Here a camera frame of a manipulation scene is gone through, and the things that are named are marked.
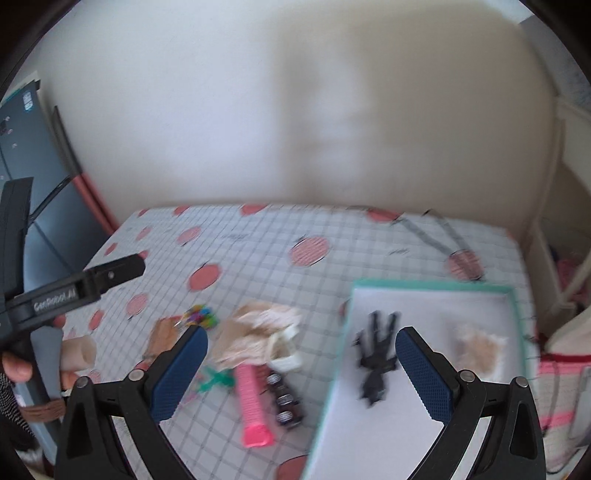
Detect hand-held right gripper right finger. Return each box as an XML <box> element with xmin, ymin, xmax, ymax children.
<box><xmin>394</xmin><ymin>325</ymin><xmax>548</xmax><ymax>480</ymax></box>

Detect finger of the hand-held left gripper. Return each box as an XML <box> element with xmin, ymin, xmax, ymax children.
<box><xmin>0</xmin><ymin>176</ymin><xmax>36</xmax><ymax>305</ymax></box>
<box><xmin>83</xmin><ymin>253</ymin><xmax>147</xmax><ymax>294</ymax></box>

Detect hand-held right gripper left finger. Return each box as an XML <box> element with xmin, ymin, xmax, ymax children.
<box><xmin>55</xmin><ymin>325</ymin><xmax>211</xmax><ymax>480</ymax></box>

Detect black claw hair clip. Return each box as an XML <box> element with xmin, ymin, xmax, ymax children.
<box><xmin>353</xmin><ymin>311</ymin><xmax>400</xmax><ymax>409</ymax></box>

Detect teal box with white inside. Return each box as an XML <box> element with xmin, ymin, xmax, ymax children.
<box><xmin>302</xmin><ymin>278</ymin><xmax>539</xmax><ymax>480</ymax></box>

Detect pink hair roller comb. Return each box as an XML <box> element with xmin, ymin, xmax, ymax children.
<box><xmin>233</xmin><ymin>362</ymin><xmax>276</xmax><ymax>448</ymax></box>

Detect cream lace headband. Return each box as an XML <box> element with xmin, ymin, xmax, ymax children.
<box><xmin>210</xmin><ymin>300</ymin><xmax>303</xmax><ymax>370</ymax></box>

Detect white claw hair clip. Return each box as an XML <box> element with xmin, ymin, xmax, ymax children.
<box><xmin>268</xmin><ymin>328</ymin><xmax>305</xmax><ymax>373</ymax></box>

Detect dark hair barrette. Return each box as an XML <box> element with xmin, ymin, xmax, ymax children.
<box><xmin>265</xmin><ymin>367</ymin><xmax>305</xmax><ymax>430</ymax></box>

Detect person's left forearm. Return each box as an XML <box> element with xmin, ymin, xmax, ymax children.
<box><xmin>0</xmin><ymin>374</ymin><xmax>42</xmax><ymax>462</ymax></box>

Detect person's left hand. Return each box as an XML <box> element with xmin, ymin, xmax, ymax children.
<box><xmin>0</xmin><ymin>353</ymin><xmax>79</xmax><ymax>391</ymax></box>

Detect green hair clip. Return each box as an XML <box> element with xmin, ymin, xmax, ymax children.
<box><xmin>198</xmin><ymin>367</ymin><xmax>234</xmax><ymax>393</ymax></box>

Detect bag of cotton swabs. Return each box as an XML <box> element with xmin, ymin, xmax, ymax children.
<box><xmin>450</xmin><ymin>323</ymin><xmax>509</xmax><ymax>379</ymax></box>

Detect beige rubber tube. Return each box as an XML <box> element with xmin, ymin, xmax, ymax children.
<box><xmin>61</xmin><ymin>336</ymin><xmax>98</xmax><ymax>373</ymax></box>

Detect pink edging strip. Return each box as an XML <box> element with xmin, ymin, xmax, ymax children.
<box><xmin>75</xmin><ymin>173</ymin><xmax>118</xmax><ymax>232</ymax></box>

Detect pink and white crochet blanket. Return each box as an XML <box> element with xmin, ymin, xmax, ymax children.
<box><xmin>536</xmin><ymin>305</ymin><xmax>591</xmax><ymax>476</ymax></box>

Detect pink yarn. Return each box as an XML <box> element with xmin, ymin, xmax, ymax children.
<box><xmin>554</xmin><ymin>258</ymin><xmax>585</xmax><ymax>296</ymax></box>

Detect colourful small hair ties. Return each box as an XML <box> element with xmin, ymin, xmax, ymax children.
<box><xmin>182</xmin><ymin>305</ymin><xmax>218</xmax><ymax>330</ymax></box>

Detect black cable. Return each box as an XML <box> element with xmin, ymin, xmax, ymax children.
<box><xmin>351</xmin><ymin>205</ymin><xmax>485</xmax><ymax>282</ymax></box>

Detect white furniture frame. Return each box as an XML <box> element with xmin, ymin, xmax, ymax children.
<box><xmin>517</xmin><ymin>97</ymin><xmax>591</xmax><ymax>333</ymax></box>

